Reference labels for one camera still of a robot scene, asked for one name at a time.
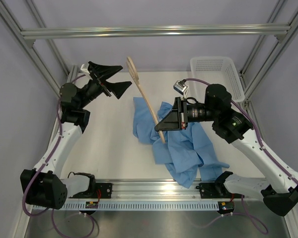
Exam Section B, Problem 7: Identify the aluminium top crossbar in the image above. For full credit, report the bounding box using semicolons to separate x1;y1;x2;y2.
20;23;291;40

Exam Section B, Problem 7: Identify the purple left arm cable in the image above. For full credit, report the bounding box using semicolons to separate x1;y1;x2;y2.
22;73;100;236

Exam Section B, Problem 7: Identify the aluminium front rail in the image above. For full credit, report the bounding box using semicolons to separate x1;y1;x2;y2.
59;180;293;201

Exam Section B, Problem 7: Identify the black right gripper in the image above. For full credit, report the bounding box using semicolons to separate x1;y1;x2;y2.
156;97;219;131

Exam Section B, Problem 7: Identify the white perforated plastic basket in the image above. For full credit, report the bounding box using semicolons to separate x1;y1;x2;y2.
190;56;245;103

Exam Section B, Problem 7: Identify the aluminium right frame strut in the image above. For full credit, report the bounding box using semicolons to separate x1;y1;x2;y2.
240;0;298;101

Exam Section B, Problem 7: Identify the aluminium left frame strut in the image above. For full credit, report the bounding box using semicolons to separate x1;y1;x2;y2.
0;0;78;98

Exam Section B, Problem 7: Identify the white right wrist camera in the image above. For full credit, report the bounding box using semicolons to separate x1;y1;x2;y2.
173;79;189;98

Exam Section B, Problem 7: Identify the white slotted cable duct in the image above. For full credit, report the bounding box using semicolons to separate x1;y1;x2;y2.
32;200;221;211

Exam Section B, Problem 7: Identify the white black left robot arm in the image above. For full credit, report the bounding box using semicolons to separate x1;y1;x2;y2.
20;61;132;216

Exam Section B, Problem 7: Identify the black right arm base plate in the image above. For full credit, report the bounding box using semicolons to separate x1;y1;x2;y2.
195;182;231;199

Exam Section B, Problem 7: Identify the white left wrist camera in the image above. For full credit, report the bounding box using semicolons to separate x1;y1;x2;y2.
80;63;89;74

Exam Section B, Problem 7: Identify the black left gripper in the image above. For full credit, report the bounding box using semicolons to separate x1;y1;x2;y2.
78;62;131;109

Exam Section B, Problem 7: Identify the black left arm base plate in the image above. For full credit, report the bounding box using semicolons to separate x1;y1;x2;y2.
86;182;113;199

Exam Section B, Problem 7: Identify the blue button-up shirt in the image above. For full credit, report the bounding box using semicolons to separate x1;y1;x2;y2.
133;97;229;188

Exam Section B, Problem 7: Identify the beige wooden clothes hanger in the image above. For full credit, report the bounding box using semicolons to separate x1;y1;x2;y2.
126;56;166;144

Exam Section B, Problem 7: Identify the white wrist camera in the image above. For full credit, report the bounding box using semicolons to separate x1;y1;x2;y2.
173;79;189;98
80;63;89;74

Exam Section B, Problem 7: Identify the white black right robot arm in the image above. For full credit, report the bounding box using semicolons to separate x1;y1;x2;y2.
155;84;298;217

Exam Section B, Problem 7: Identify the aluminium frame strut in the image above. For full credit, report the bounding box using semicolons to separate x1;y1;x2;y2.
240;0;298;101
0;0;78;98

